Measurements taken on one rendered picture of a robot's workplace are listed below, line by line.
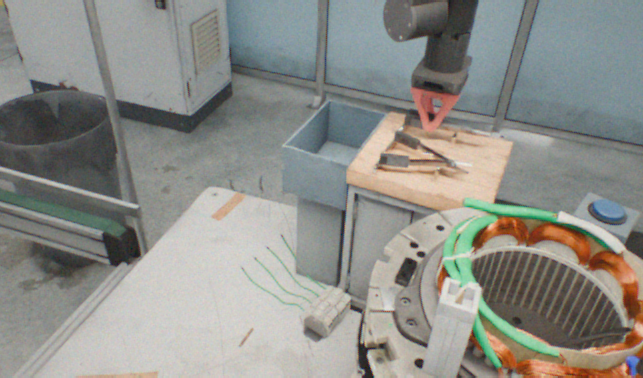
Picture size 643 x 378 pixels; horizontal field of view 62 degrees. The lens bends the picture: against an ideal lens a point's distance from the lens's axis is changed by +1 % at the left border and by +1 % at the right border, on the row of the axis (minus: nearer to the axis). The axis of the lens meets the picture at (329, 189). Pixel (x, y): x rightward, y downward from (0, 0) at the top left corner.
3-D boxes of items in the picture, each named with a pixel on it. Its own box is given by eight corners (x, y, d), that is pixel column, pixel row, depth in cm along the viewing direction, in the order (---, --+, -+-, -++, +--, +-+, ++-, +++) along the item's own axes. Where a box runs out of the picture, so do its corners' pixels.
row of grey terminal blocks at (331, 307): (321, 346, 85) (322, 328, 82) (297, 331, 87) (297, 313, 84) (355, 307, 91) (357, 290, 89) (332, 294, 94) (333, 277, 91)
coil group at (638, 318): (613, 364, 46) (632, 333, 44) (614, 314, 51) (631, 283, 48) (636, 372, 46) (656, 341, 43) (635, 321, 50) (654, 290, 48)
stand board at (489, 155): (345, 183, 76) (346, 169, 74) (389, 123, 90) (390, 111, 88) (486, 225, 70) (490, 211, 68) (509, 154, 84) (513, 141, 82)
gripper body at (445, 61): (409, 86, 73) (417, 33, 69) (427, 59, 81) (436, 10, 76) (456, 96, 71) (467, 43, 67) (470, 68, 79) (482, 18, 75)
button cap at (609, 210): (618, 225, 72) (621, 220, 72) (587, 212, 74) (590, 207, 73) (626, 211, 75) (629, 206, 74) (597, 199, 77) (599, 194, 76)
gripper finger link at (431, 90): (402, 132, 79) (412, 73, 73) (415, 111, 84) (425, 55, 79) (447, 143, 77) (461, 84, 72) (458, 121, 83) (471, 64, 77)
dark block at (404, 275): (417, 266, 56) (419, 257, 55) (407, 288, 53) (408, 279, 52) (404, 262, 56) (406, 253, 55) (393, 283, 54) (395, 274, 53)
